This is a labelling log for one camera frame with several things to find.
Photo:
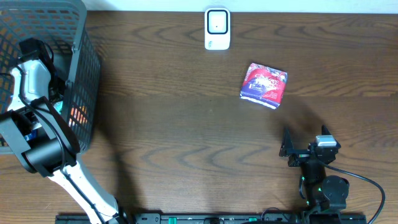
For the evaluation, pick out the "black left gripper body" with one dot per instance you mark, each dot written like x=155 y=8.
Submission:
x=28 y=47

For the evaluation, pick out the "grey plastic mesh basket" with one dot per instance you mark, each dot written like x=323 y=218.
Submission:
x=61 y=24

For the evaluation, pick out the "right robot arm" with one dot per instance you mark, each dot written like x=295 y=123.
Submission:
x=325 y=194

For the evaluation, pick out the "red purple snack bag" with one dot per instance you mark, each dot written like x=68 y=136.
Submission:
x=264 y=85

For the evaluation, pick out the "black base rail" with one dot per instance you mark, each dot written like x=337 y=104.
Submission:
x=272 y=217

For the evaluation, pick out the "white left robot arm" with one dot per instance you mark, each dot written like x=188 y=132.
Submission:
x=42 y=140

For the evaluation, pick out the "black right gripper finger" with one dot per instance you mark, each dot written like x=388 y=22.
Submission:
x=287 y=147
x=325 y=131

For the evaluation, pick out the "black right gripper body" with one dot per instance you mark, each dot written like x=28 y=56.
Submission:
x=300 y=156

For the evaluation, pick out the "white barcode scanner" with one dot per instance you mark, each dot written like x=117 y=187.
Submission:
x=217 y=28

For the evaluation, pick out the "mint green snack packet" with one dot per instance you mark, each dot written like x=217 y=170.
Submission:
x=58 y=106

